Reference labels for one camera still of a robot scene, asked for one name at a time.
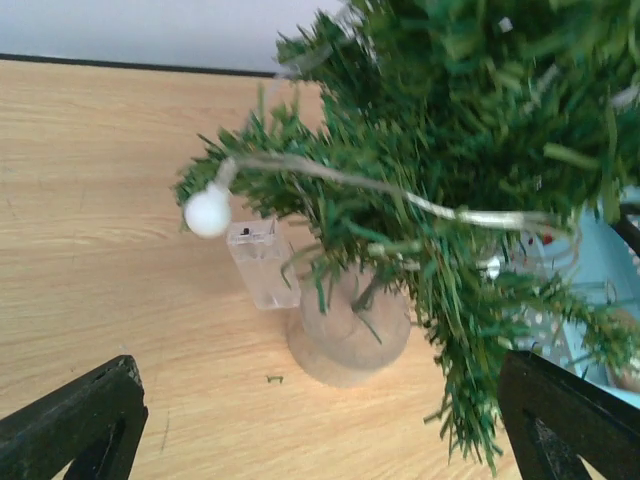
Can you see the light blue plastic basket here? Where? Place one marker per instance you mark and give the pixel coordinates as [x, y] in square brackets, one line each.
[599, 267]

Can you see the clear plastic battery box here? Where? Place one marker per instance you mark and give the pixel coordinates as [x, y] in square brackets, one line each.
[260, 250]

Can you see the round wooden tree base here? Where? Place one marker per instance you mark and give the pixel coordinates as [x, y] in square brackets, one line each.
[342, 348]

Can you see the small green christmas tree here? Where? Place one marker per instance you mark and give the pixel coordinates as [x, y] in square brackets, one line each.
[450, 129]

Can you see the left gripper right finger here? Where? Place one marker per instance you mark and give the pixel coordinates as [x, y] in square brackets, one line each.
[556, 422]

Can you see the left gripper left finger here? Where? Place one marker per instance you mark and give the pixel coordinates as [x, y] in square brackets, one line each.
[90, 427]

